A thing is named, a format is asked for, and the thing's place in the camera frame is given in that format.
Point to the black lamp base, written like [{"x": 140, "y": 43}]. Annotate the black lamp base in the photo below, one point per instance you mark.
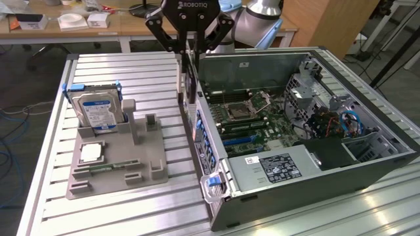
[{"x": 137, "y": 12}]

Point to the white box with black top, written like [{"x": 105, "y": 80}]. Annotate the white box with black top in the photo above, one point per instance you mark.
[{"x": 32, "y": 24}]

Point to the RAM stick with white sticker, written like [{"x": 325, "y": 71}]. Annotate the RAM stick with white sticker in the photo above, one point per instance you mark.
[{"x": 244, "y": 125}]

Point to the blue expansion slot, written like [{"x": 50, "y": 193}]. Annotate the blue expansion slot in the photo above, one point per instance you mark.
[{"x": 240, "y": 140}]

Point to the black stand leg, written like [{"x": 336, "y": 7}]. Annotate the black stand leg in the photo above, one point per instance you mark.
[{"x": 393, "y": 62}]

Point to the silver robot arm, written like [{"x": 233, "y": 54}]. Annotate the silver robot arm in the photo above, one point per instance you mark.
[{"x": 249, "y": 27}]

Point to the silver chipset heatsink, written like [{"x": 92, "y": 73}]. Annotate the silver chipset heatsink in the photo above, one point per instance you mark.
[{"x": 274, "y": 144}]

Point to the wooden desk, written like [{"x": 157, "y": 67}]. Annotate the wooden desk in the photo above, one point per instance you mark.
[{"x": 38, "y": 33}]

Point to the hard disk in blue caddy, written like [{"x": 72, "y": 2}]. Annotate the hard disk in blue caddy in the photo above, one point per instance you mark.
[{"x": 94, "y": 113}]

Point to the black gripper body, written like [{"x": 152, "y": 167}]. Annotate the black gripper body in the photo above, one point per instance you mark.
[{"x": 189, "y": 14}]

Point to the blue case latch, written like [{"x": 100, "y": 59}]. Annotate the blue case latch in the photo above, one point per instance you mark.
[{"x": 212, "y": 182}]

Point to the grey disk bay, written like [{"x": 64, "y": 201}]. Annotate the grey disk bay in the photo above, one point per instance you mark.
[{"x": 366, "y": 150}]

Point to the white table frame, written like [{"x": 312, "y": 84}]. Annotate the white table frame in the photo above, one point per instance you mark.
[{"x": 412, "y": 59}]

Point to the CPU socket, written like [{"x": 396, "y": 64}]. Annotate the CPU socket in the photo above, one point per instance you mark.
[{"x": 238, "y": 111}]

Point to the grey power supply unit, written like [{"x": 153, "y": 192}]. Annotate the grey power supply unit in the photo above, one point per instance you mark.
[{"x": 242, "y": 177}]

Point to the wooden cabinet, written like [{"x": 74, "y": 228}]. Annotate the wooden cabinet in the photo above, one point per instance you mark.
[{"x": 328, "y": 24}]

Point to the black plastic shroud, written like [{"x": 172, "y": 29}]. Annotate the black plastic shroud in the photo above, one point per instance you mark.
[{"x": 328, "y": 152}]

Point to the graphics card with metal bracket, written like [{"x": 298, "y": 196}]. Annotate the graphics card with metal bracket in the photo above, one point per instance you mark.
[{"x": 190, "y": 81}]

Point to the green RAM stick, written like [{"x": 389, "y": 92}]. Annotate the green RAM stick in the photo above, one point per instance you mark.
[{"x": 104, "y": 167}]

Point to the white square dish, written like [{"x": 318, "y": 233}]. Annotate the white square dish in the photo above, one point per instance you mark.
[{"x": 72, "y": 24}]

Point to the metal socket cover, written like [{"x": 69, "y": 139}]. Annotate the metal socket cover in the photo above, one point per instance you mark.
[{"x": 262, "y": 93}]

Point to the thin locking lever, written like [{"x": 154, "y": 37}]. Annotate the thin locking lever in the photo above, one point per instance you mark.
[{"x": 222, "y": 96}]

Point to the silver CPU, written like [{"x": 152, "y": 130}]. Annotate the silver CPU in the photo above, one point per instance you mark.
[{"x": 89, "y": 153}]

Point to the grey parts rack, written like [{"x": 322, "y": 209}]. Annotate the grey parts rack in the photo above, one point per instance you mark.
[{"x": 117, "y": 145}]

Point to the green motherboard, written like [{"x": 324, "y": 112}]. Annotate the green motherboard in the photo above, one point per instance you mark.
[{"x": 274, "y": 127}]

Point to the orange flat object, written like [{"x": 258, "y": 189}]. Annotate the orange flat object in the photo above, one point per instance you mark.
[{"x": 13, "y": 24}]

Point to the grey cup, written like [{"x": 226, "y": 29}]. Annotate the grey cup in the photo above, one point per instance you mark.
[{"x": 52, "y": 2}]

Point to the dark grey PC case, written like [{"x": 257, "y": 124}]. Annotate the dark grey PC case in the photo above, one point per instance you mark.
[{"x": 294, "y": 191}]

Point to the silver disk bay cage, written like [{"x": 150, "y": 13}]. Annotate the silver disk bay cage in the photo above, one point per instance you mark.
[{"x": 300, "y": 93}]

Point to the white carton box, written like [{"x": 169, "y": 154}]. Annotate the white carton box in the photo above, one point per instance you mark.
[{"x": 97, "y": 20}]

